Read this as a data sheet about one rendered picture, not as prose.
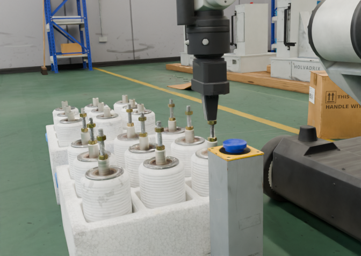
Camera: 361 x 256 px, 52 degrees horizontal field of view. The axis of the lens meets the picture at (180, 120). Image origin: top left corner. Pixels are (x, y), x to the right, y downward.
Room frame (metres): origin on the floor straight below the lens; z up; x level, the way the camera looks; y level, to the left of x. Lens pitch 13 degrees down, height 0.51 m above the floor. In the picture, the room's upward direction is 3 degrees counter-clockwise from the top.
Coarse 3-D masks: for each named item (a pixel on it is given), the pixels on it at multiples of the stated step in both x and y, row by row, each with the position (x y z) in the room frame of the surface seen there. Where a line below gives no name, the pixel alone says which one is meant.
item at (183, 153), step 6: (174, 144) 0.87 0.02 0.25; (204, 144) 0.86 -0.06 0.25; (174, 150) 0.86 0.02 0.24; (180, 150) 0.84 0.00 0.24; (186, 150) 0.84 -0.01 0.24; (192, 150) 0.84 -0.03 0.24; (174, 156) 0.86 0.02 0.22; (180, 156) 0.85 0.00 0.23; (186, 156) 0.84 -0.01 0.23; (186, 162) 0.84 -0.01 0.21; (186, 168) 0.84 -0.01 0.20; (186, 174) 0.84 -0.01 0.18
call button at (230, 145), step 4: (228, 140) 0.61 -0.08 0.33; (232, 140) 0.61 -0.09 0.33; (236, 140) 0.60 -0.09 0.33; (240, 140) 0.60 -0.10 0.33; (244, 140) 0.60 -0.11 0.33; (224, 144) 0.59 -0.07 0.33; (228, 144) 0.59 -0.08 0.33; (232, 144) 0.59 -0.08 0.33; (236, 144) 0.58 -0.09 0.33; (240, 144) 0.58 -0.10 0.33; (244, 144) 0.59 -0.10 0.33; (228, 148) 0.59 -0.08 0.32; (232, 148) 0.58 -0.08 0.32; (236, 148) 0.58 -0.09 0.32; (240, 148) 0.58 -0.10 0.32; (232, 152) 0.59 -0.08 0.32; (236, 152) 0.59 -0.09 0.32
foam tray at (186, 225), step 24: (72, 192) 0.77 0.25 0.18; (192, 192) 0.74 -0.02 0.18; (72, 216) 0.65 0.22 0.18; (120, 216) 0.64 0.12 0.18; (144, 216) 0.64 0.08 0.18; (168, 216) 0.65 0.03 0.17; (192, 216) 0.67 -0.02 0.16; (72, 240) 0.63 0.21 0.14; (96, 240) 0.60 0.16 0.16; (120, 240) 0.62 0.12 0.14; (144, 240) 0.64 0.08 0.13; (168, 240) 0.65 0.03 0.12; (192, 240) 0.67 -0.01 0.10
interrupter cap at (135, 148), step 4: (136, 144) 0.87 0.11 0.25; (152, 144) 0.86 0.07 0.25; (156, 144) 0.86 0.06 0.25; (128, 148) 0.83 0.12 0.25; (132, 148) 0.84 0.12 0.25; (136, 148) 0.84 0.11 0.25; (152, 148) 0.83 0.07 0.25; (132, 152) 0.81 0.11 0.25; (136, 152) 0.81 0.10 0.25; (140, 152) 0.80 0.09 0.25; (144, 152) 0.80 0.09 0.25; (148, 152) 0.81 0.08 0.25
